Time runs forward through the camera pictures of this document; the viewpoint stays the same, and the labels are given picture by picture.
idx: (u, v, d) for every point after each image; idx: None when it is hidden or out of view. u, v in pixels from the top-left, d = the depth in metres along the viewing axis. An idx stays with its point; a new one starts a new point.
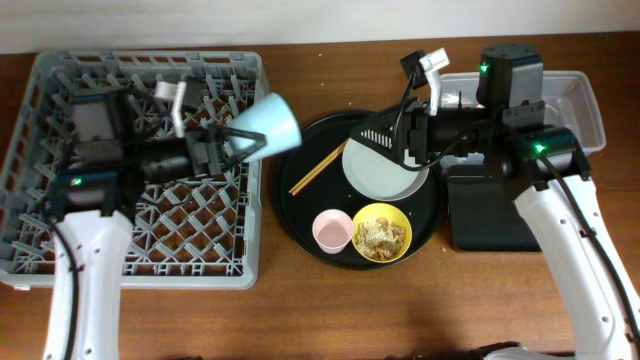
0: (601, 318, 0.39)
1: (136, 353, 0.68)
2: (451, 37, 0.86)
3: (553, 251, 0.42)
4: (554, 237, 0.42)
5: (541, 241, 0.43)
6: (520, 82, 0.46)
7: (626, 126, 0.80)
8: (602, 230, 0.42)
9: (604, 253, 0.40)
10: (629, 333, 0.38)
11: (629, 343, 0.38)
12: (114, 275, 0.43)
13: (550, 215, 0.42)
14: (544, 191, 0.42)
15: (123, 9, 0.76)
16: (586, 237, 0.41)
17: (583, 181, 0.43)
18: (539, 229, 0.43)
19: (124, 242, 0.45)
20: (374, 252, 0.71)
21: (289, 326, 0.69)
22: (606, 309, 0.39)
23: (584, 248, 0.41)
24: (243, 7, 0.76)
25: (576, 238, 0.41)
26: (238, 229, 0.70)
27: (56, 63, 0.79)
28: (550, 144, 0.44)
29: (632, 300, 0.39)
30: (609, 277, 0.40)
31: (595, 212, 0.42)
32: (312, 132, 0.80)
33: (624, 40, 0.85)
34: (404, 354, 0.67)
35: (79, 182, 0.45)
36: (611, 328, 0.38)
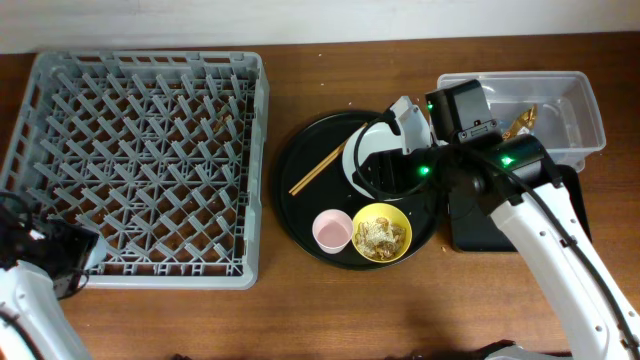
0: (594, 327, 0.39)
1: (137, 353, 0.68)
2: (451, 37, 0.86)
3: (539, 265, 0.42)
4: (538, 251, 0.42)
5: (527, 253, 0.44)
6: (464, 106, 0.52)
7: (626, 126, 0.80)
8: (582, 236, 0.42)
9: (588, 260, 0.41)
10: (623, 339, 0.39)
11: (625, 348, 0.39)
12: (48, 302, 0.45)
13: (529, 230, 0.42)
14: (519, 205, 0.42)
15: (123, 9, 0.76)
16: (568, 247, 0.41)
17: (555, 188, 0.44)
18: (523, 243, 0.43)
19: (42, 282, 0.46)
20: (374, 252, 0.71)
21: (289, 326, 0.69)
22: (598, 317, 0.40)
23: (567, 259, 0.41)
24: (243, 8, 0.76)
25: (557, 249, 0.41)
26: (238, 229, 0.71)
27: (56, 63, 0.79)
28: (517, 155, 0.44)
29: (621, 302, 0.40)
30: (595, 284, 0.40)
31: (572, 218, 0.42)
32: (312, 132, 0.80)
33: (624, 40, 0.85)
34: (404, 354, 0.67)
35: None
36: (605, 335, 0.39)
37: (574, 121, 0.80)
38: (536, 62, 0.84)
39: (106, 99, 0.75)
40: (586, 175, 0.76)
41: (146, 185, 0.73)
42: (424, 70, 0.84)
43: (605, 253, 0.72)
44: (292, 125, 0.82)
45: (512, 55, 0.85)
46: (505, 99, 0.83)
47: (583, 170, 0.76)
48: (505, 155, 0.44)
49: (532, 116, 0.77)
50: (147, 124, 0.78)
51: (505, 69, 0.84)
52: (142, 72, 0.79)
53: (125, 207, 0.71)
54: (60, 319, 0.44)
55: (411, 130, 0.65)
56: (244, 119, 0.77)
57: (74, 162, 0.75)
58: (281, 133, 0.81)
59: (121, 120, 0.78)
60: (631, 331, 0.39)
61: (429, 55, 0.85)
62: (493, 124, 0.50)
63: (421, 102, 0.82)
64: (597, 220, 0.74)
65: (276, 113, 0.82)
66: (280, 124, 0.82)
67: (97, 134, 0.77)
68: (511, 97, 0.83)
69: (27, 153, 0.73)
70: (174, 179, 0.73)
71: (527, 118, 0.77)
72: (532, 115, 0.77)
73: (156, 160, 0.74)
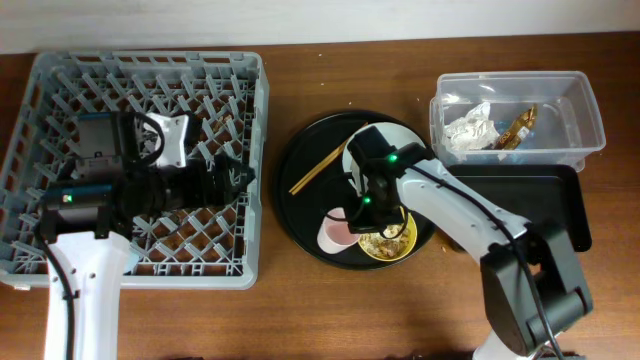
0: (472, 227, 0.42)
1: (137, 353, 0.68)
2: (451, 38, 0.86)
3: (431, 211, 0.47)
4: (426, 200, 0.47)
5: (426, 210, 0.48)
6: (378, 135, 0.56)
7: (627, 126, 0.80)
8: (452, 178, 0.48)
9: (461, 190, 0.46)
10: (494, 224, 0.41)
11: (497, 230, 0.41)
12: (112, 293, 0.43)
13: (411, 187, 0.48)
14: (403, 176, 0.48)
15: (124, 9, 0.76)
16: (442, 186, 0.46)
17: (429, 160, 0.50)
18: (417, 202, 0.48)
19: (117, 262, 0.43)
20: (378, 250, 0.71)
21: (289, 326, 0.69)
22: (471, 219, 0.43)
23: (443, 195, 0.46)
24: (243, 7, 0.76)
25: (433, 188, 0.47)
26: (238, 229, 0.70)
27: (55, 63, 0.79)
28: (400, 153, 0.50)
29: (489, 204, 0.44)
30: (468, 201, 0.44)
31: (445, 170, 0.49)
32: (312, 132, 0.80)
33: (624, 40, 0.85)
34: (404, 354, 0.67)
35: (71, 198, 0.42)
36: (481, 230, 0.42)
37: (574, 121, 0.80)
38: (535, 62, 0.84)
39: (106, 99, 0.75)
40: (585, 175, 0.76)
41: None
42: (424, 70, 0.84)
43: (605, 253, 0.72)
44: (291, 125, 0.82)
45: (512, 55, 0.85)
46: (505, 99, 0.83)
47: (583, 170, 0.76)
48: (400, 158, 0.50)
49: (532, 116, 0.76)
50: None
51: (504, 69, 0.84)
52: (142, 72, 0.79)
53: None
54: (112, 329, 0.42)
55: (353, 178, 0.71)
56: (244, 119, 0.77)
57: None
58: (280, 133, 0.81)
59: None
60: (500, 219, 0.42)
61: (429, 55, 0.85)
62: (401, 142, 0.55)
63: (420, 103, 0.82)
64: (597, 220, 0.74)
65: (276, 113, 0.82)
66: (280, 124, 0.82)
67: None
68: (511, 97, 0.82)
69: (27, 153, 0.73)
70: None
71: (527, 118, 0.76)
72: (532, 115, 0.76)
73: None
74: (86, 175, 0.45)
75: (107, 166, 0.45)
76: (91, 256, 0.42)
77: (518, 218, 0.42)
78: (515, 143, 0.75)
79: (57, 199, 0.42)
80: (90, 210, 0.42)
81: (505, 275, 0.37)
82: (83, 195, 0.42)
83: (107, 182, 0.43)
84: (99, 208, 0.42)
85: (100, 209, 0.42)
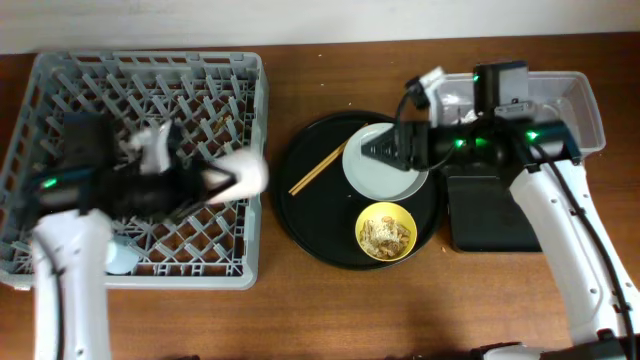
0: (589, 290, 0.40)
1: (136, 353, 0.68)
2: (450, 38, 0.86)
3: (545, 230, 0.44)
4: (548, 218, 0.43)
5: (536, 221, 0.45)
6: (508, 86, 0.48)
7: (626, 126, 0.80)
8: (592, 210, 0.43)
9: (594, 231, 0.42)
10: (616, 305, 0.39)
11: (617, 313, 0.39)
12: (95, 271, 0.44)
13: (542, 197, 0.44)
14: (537, 174, 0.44)
15: (123, 9, 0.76)
16: (576, 216, 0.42)
17: (573, 166, 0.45)
18: (535, 211, 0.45)
19: (99, 238, 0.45)
20: (378, 250, 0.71)
21: (289, 326, 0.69)
22: (594, 280, 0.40)
23: (574, 228, 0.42)
24: (243, 7, 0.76)
25: (566, 217, 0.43)
26: (238, 229, 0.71)
27: (56, 63, 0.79)
28: (542, 132, 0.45)
29: (620, 272, 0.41)
30: (600, 259, 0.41)
31: (585, 195, 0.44)
32: (313, 132, 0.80)
33: (623, 41, 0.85)
34: (404, 354, 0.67)
35: (54, 184, 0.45)
36: (599, 298, 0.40)
37: (573, 121, 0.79)
38: (536, 63, 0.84)
39: (106, 100, 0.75)
40: (585, 175, 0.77)
41: None
42: (423, 70, 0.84)
43: None
44: (292, 125, 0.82)
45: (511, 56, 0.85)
46: None
47: (583, 170, 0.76)
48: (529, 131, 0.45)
49: None
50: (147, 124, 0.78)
51: None
52: (142, 72, 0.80)
53: None
54: (98, 299, 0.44)
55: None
56: (244, 119, 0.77)
57: None
58: (281, 133, 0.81)
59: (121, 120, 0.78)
60: (626, 299, 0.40)
61: (429, 56, 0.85)
62: (528, 106, 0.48)
63: None
64: None
65: (276, 113, 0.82)
66: (280, 124, 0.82)
67: None
68: None
69: (27, 153, 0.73)
70: None
71: None
72: None
73: None
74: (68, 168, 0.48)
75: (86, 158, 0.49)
76: (71, 233, 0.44)
77: None
78: None
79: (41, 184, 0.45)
80: (68, 196, 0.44)
81: None
82: (69, 178, 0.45)
83: (86, 168, 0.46)
84: (77, 191, 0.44)
85: (79, 190, 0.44)
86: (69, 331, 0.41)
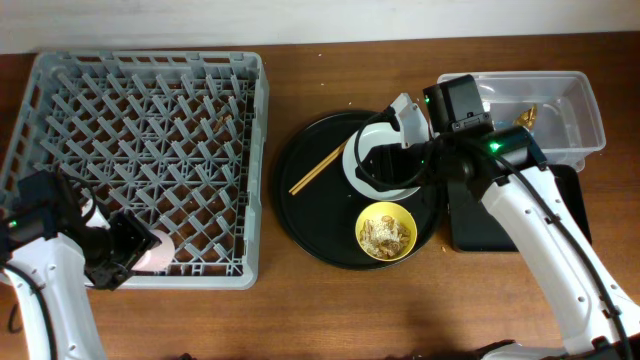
0: (576, 298, 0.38)
1: (136, 353, 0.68)
2: (451, 38, 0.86)
3: (524, 242, 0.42)
4: (524, 229, 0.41)
5: (513, 232, 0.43)
6: (457, 101, 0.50)
7: (626, 126, 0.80)
8: (568, 214, 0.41)
9: (573, 236, 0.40)
10: (605, 310, 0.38)
11: (607, 319, 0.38)
12: (76, 281, 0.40)
13: (515, 210, 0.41)
14: (506, 185, 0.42)
15: (124, 9, 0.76)
16: (552, 224, 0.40)
17: (540, 172, 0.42)
18: (510, 223, 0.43)
19: (75, 259, 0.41)
20: (378, 250, 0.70)
21: (289, 325, 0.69)
22: (580, 288, 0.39)
23: (552, 237, 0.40)
24: (243, 7, 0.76)
25: (542, 226, 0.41)
26: (238, 229, 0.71)
27: (56, 63, 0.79)
28: (505, 142, 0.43)
29: (603, 274, 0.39)
30: (583, 265, 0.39)
31: (557, 198, 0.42)
32: (312, 133, 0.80)
33: (623, 40, 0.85)
34: (404, 354, 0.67)
35: (15, 223, 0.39)
36: (588, 307, 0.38)
37: (574, 121, 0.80)
38: (536, 62, 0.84)
39: (107, 100, 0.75)
40: (585, 175, 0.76)
41: (145, 184, 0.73)
42: (423, 70, 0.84)
43: (605, 253, 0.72)
44: (292, 125, 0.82)
45: (511, 55, 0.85)
46: (505, 99, 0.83)
47: (583, 170, 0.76)
48: (493, 140, 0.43)
49: (532, 116, 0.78)
50: (147, 124, 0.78)
51: (504, 69, 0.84)
52: (142, 72, 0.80)
53: (125, 207, 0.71)
54: (87, 311, 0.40)
55: (411, 125, 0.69)
56: (244, 119, 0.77)
57: (73, 162, 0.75)
58: (281, 133, 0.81)
59: (121, 120, 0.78)
60: (614, 303, 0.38)
61: (429, 56, 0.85)
62: (485, 116, 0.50)
63: (421, 102, 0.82)
64: (597, 220, 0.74)
65: (276, 113, 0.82)
66: (280, 124, 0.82)
67: (97, 134, 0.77)
68: (511, 97, 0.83)
69: (27, 153, 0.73)
70: (174, 179, 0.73)
71: (527, 118, 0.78)
72: (532, 115, 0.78)
73: (156, 160, 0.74)
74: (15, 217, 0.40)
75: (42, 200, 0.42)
76: (44, 253, 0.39)
77: (633, 308, 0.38)
78: None
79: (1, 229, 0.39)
80: (35, 231, 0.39)
81: None
82: (27, 219, 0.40)
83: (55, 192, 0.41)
84: (45, 224, 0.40)
85: (43, 221, 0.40)
86: (61, 338, 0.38)
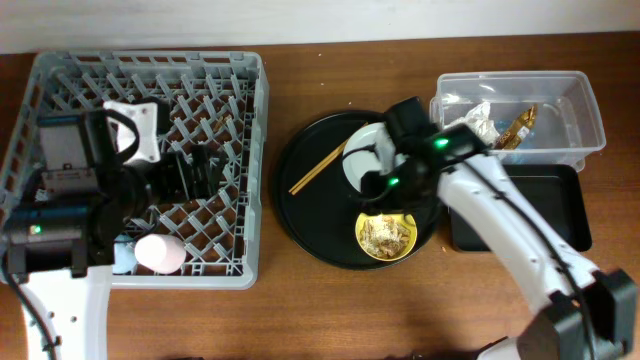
0: (530, 259, 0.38)
1: (137, 353, 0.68)
2: (451, 38, 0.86)
3: (478, 223, 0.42)
4: (475, 209, 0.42)
5: (469, 217, 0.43)
6: (408, 118, 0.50)
7: (626, 126, 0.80)
8: (513, 190, 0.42)
9: (521, 206, 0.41)
10: (557, 266, 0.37)
11: (560, 273, 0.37)
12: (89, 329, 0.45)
13: (464, 192, 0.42)
14: (455, 174, 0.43)
15: (124, 9, 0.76)
16: (500, 198, 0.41)
17: (485, 158, 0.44)
18: (465, 209, 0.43)
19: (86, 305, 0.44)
20: (378, 249, 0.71)
21: (289, 325, 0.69)
22: (531, 249, 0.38)
23: (501, 208, 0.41)
24: (243, 7, 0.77)
25: (490, 201, 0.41)
26: (238, 229, 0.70)
27: (55, 63, 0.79)
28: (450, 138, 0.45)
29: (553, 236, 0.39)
30: (531, 228, 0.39)
31: (502, 178, 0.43)
32: (312, 132, 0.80)
33: (623, 40, 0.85)
34: (404, 354, 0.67)
35: (39, 229, 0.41)
36: (541, 266, 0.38)
37: (574, 121, 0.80)
38: (536, 62, 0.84)
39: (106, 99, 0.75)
40: (585, 175, 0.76)
41: None
42: (424, 70, 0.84)
43: (605, 252, 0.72)
44: (291, 125, 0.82)
45: (511, 55, 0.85)
46: (506, 99, 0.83)
47: (583, 170, 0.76)
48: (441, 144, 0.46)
49: (532, 116, 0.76)
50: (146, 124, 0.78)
51: (504, 69, 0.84)
52: (142, 72, 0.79)
53: None
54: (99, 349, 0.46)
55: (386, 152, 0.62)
56: (244, 119, 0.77)
57: None
58: (281, 133, 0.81)
59: None
60: (564, 258, 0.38)
61: (429, 55, 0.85)
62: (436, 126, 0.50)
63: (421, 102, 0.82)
64: (597, 220, 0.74)
65: (276, 113, 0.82)
66: (280, 124, 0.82)
67: None
68: (511, 97, 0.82)
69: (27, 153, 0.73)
70: None
71: (527, 118, 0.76)
72: (532, 115, 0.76)
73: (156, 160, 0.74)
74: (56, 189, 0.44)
75: (76, 181, 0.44)
76: None
77: (585, 262, 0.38)
78: (516, 144, 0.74)
79: (27, 221, 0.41)
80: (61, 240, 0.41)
81: (568, 333, 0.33)
82: (51, 223, 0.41)
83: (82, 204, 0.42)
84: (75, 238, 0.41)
85: (70, 236, 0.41)
86: None
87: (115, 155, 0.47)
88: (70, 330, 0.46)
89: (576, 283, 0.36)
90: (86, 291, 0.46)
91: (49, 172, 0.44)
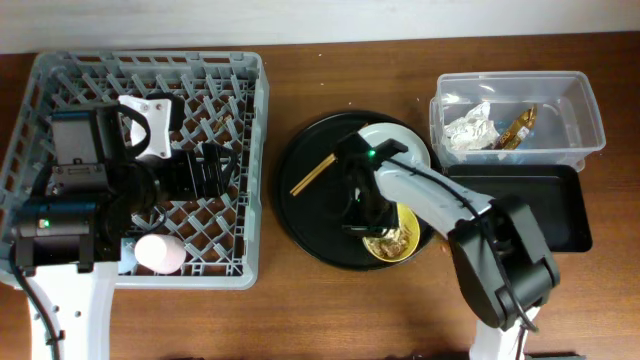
0: (438, 204, 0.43)
1: (136, 353, 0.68)
2: (451, 38, 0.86)
3: (409, 200, 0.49)
4: (400, 187, 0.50)
5: (407, 200, 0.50)
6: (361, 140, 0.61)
7: (626, 126, 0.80)
8: (428, 169, 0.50)
9: (432, 176, 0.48)
10: (459, 202, 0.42)
11: (463, 208, 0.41)
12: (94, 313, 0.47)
13: (389, 178, 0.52)
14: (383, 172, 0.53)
15: (124, 9, 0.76)
16: (415, 174, 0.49)
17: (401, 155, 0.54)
18: (396, 194, 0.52)
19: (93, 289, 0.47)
20: (379, 250, 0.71)
21: (288, 325, 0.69)
22: (438, 199, 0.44)
23: (414, 179, 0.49)
24: (243, 7, 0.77)
25: (406, 176, 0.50)
26: (238, 229, 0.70)
27: (56, 63, 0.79)
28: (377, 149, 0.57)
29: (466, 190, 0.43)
30: (442, 186, 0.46)
31: (418, 163, 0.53)
32: (312, 133, 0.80)
33: (623, 40, 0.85)
34: (403, 354, 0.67)
35: (47, 223, 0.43)
36: (446, 206, 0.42)
37: (574, 121, 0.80)
38: (536, 62, 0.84)
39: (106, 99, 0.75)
40: (585, 175, 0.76)
41: None
42: (424, 70, 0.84)
43: (605, 253, 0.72)
44: (292, 125, 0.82)
45: (511, 55, 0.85)
46: (506, 99, 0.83)
47: (583, 170, 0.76)
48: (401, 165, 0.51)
49: (532, 116, 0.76)
50: None
51: (504, 69, 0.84)
52: (142, 72, 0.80)
53: None
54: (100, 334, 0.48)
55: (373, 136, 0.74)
56: (244, 119, 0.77)
57: None
58: (281, 133, 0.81)
59: None
60: (468, 198, 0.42)
61: (429, 55, 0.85)
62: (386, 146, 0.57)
63: (421, 102, 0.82)
64: (597, 220, 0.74)
65: (276, 113, 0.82)
66: (280, 124, 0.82)
67: None
68: (511, 97, 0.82)
69: (27, 153, 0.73)
70: None
71: (527, 118, 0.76)
72: (532, 115, 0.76)
73: None
74: (67, 183, 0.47)
75: (88, 175, 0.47)
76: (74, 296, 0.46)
77: (485, 199, 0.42)
78: (515, 144, 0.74)
79: (33, 216, 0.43)
80: (67, 235, 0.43)
81: (468, 247, 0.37)
82: (58, 217, 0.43)
83: (90, 200, 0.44)
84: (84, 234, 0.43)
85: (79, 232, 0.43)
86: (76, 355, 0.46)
87: (124, 151, 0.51)
88: (75, 324, 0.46)
89: (475, 211, 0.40)
90: (92, 286, 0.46)
91: (60, 167, 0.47)
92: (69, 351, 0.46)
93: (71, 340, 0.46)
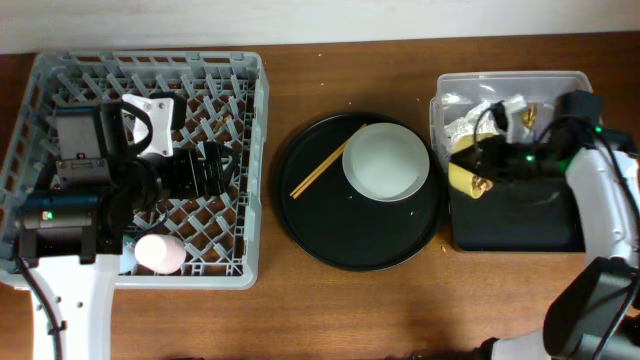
0: (614, 230, 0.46)
1: (137, 353, 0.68)
2: (450, 38, 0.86)
3: (588, 201, 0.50)
4: (597, 194, 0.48)
5: (585, 198, 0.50)
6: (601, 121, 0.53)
7: (625, 126, 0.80)
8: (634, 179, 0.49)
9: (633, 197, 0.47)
10: (633, 245, 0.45)
11: (634, 250, 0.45)
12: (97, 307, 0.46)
13: (592, 167, 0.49)
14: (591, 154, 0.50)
15: (124, 9, 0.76)
16: (618, 184, 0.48)
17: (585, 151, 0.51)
18: (587, 186, 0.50)
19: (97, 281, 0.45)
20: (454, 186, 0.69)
21: (289, 325, 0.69)
22: (618, 224, 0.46)
23: (614, 194, 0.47)
24: (243, 7, 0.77)
25: (610, 186, 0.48)
26: (238, 229, 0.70)
27: (56, 63, 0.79)
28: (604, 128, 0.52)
29: None
30: (627, 207, 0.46)
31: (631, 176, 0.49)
32: (313, 133, 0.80)
33: (623, 40, 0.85)
34: (404, 354, 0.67)
35: (50, 215, 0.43)
36: (621, 237, 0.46)
37: None
38: (536, 62, 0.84)
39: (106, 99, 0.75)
40: None
41: None
42: (424, 70, 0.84)
43: None
44: (292, 125, 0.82)
45: (511, 55, 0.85)
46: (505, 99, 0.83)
47: None
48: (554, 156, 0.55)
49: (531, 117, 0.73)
50: None
51: (504, 69, 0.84)
52: (142, 72, 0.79)
53: None
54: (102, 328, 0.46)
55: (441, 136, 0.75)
56: (244, 119, 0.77)
57: None
58: (281, 133, 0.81)
59: None
60: None
61: (428, 55, 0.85)
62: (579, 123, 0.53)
63: (420, 102, 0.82)
64: None
65: (276, 113, 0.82)
66: (280, 124, 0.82)
67: None
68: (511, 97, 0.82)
69: (27, 153, 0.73)
70: None
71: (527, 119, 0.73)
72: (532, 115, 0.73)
73: None
74: (71, 178, 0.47)
75: (91, 170, 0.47)
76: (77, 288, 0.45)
77: None
78: None
79: (38, 210, 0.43)
80: (71, 227, 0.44)
81: (607, 281, 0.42)
82: (62, 210, 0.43)
83: (93, 194, 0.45)
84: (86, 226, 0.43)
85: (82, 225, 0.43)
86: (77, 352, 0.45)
87: (126, 148, 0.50)
88: (76, 316, 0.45)
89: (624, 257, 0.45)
90: (95, 277, 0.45)
91: (64, 162, 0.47)
92: (69, 344, 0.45)
93: (72, 331, 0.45)
